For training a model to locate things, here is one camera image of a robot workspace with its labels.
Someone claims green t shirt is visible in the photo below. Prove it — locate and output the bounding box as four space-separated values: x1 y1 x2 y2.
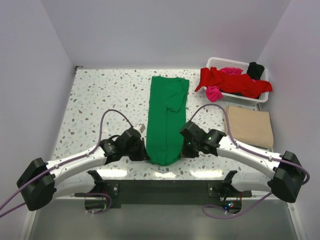
146 76 190 166

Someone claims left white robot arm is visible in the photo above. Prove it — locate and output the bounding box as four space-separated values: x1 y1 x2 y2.
17 124 148 211

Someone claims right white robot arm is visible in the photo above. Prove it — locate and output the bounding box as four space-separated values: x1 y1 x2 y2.
179 121 308 203

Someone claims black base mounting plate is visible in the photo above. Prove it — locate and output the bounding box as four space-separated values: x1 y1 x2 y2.
74 179 252 210

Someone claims pink t shirt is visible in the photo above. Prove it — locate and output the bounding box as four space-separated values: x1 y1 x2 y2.
205 67 243 103

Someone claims folded beige t shirt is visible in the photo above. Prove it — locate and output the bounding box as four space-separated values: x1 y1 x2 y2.
225 106 274 149

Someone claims red t shirt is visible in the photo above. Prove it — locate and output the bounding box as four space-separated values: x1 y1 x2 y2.
194 67 273 99

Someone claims white plastic laundry basket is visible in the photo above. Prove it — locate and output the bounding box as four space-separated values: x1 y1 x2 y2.
206 57 269 106

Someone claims black t shirt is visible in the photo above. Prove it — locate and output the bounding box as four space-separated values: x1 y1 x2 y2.
246 62 265 80

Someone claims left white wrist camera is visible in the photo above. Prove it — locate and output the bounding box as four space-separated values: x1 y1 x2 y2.
134 123 146 134

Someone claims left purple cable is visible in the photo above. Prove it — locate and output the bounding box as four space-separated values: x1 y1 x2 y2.
0 108 137 218

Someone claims purple cable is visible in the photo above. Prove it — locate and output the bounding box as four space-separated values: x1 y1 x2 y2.
189 104 312 220
0 108 137 218

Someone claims aluminium frame rail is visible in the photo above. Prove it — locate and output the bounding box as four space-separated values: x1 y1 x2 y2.
32 177 297 201

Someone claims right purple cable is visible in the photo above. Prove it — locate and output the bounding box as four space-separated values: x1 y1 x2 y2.
189 104 312 220

